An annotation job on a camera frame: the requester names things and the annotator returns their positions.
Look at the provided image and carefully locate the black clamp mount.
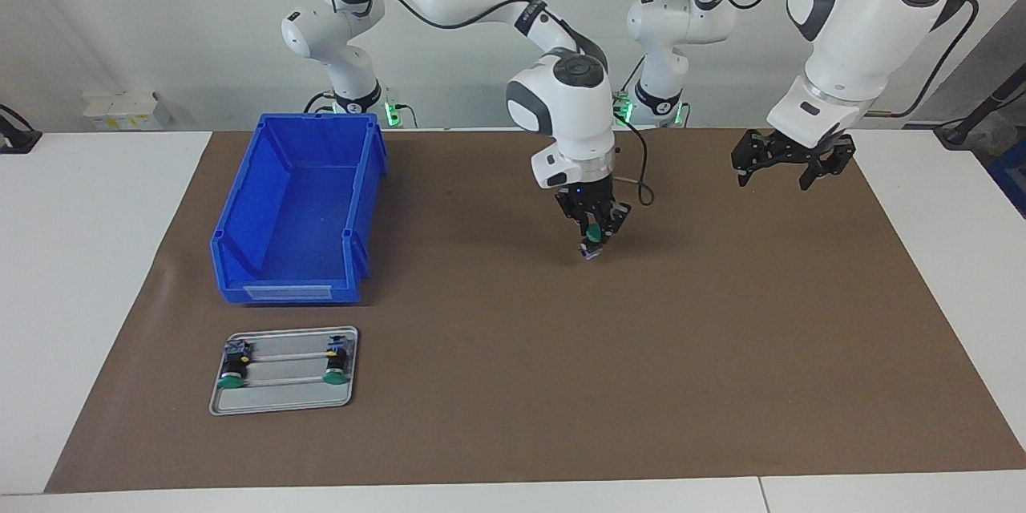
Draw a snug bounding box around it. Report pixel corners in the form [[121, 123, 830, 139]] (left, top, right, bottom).
[[0, 104, 42, 155]]

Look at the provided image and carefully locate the silver metal tray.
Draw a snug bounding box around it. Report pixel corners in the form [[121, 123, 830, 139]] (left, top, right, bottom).
[[209, 326, 359, 416]]

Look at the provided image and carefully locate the black stand pole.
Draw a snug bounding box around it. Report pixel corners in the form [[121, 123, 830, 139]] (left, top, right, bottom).
[[934, 64, 1026, 149]]

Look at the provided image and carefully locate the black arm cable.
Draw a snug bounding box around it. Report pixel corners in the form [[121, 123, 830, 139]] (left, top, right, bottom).
[[331, 0, 655, 208], [709, 0, 980, 118]]

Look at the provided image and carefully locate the blue crate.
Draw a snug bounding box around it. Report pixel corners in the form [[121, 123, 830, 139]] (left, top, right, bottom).
[[988, 140, 1026, 219]]

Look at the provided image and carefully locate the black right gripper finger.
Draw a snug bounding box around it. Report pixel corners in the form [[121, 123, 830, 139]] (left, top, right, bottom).
[[596, 204, 633, 252], [560, 208, 593, 246]]

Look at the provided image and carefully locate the brown table mat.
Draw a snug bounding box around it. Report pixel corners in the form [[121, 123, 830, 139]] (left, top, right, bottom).
[[44, 127, 1026, 495]]

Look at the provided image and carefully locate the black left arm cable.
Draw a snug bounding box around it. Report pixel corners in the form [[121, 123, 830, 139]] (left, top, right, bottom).
[[709, 0, 980, 118]]

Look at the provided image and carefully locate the black left base cable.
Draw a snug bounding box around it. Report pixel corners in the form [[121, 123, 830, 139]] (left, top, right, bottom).
[[613, 56, 646, 127]]

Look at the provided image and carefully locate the green button with clear block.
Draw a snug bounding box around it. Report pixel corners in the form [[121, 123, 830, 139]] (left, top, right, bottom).
[[216, 341, 253, 390]]

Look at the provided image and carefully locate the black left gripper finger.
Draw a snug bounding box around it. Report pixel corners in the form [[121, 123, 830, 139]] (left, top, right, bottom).
[[799, 135, 858, 192], [731, 129, 775, 188]]

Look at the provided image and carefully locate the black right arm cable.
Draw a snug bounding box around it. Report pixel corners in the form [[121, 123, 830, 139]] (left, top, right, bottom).
[[331, 0, 655, 208]]

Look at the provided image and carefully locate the blue plastic storage bin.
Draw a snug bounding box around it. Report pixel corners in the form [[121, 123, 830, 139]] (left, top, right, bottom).
[[210, 112, 389, 305]]

